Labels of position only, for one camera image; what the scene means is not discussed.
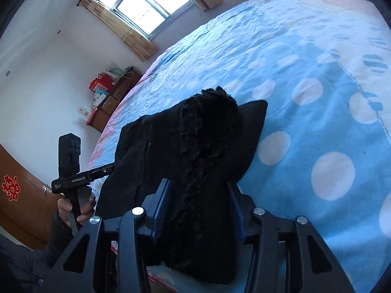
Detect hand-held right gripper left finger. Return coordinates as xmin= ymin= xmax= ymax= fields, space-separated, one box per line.
xmin=43 ymin=179 xmax=172 ymax=293

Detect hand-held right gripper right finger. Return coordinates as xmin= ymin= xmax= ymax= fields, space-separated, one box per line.
xmin=228 ymin=181 xmax=356 ymax=293

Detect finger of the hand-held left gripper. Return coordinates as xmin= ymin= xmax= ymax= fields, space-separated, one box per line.
xmin=89 ymin=161 xmax=121 ymax=180

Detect black pants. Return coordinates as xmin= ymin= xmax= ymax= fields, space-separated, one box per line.
xmin=93 ymin=86 xmax=269 ymax=285

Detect person's left forearm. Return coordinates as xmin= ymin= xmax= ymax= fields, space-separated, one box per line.
xmin=0 ymin=212 xmax=74 ymax=293

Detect person's left hand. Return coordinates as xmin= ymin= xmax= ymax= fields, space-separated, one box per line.
xmin=57 ymin=188 xmax=97 ymax=229

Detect wooden door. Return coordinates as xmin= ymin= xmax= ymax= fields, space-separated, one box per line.
xmin=0 ymin=143 xmax=66 ymax=251

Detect red paper door decoration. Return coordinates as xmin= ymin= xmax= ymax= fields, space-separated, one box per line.
xmin=1 ymin=175 xmax=21 ymax=202

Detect wooden desk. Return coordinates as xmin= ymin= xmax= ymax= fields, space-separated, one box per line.
xmin=86 ymin=70 xmax=141 ymax=133

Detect pink and blue quilt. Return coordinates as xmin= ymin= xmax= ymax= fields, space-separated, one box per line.
xmin=87 ymin=0 xmax=391 ymax=293

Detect window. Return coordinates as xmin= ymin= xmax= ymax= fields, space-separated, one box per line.
xmin=93 ymin=0 xmax=196 ymax=37

